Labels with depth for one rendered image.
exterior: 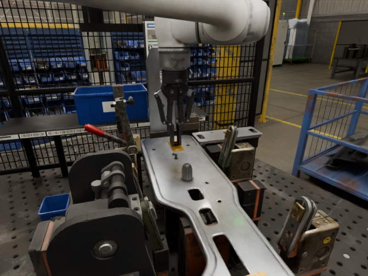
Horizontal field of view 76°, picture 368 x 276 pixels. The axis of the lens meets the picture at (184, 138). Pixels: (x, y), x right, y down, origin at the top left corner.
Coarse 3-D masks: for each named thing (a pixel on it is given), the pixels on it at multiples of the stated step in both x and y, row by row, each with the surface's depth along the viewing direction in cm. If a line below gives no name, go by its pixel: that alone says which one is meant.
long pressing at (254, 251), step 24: (144, 144) 90; (168, 144) 90; (192, 144) 90; (168, 168) 74; (192, 168) 74; (216, 168) 74; (168, 192) 62; (216, 192) 62; (192, 216) 53; (216, 216) 54; (240, 216) 54; (240, 240) 48; (264, 240) 48; (216, 264) 43; (264, 264) 43
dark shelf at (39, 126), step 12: (192, 108) 124; (12, 120) 106; (24, 120) 106; (36, 120) 106; (48, 120) 106; (60, 120) 106; (72, 120) 106; (132, 120) 106; (144, 120) 106; (204, 120) 114; (0, 132) 93; (12, 132) 93; (24, 132) 94; (36, 132) 94; (48, 132) 96; (60, 132) 97; (72, 132) 98; (84, 132) 100
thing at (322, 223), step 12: (324, 216) 48; (312, 228) 46; (324, 228) 45; (336, 228) 45; (300, 240) 45; (312, 240) 45; (324, 240) 46; (300, 252) 45; (312, 252) 46; (324, 252) 48; (288, 264) 49; (300, 264) 47; (312, 264) 48; (324, 264) 49
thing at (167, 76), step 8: (168, 72) 65; (176, 72) 65; (184, 72) 66; (168, 80) 66; (176, 80) 66; (184, 80) 67; (160, 88) 70; (168, 88) 69; (176, 88) 70; (184, 88) 70; (168, 96) 70; (176, 96) 70
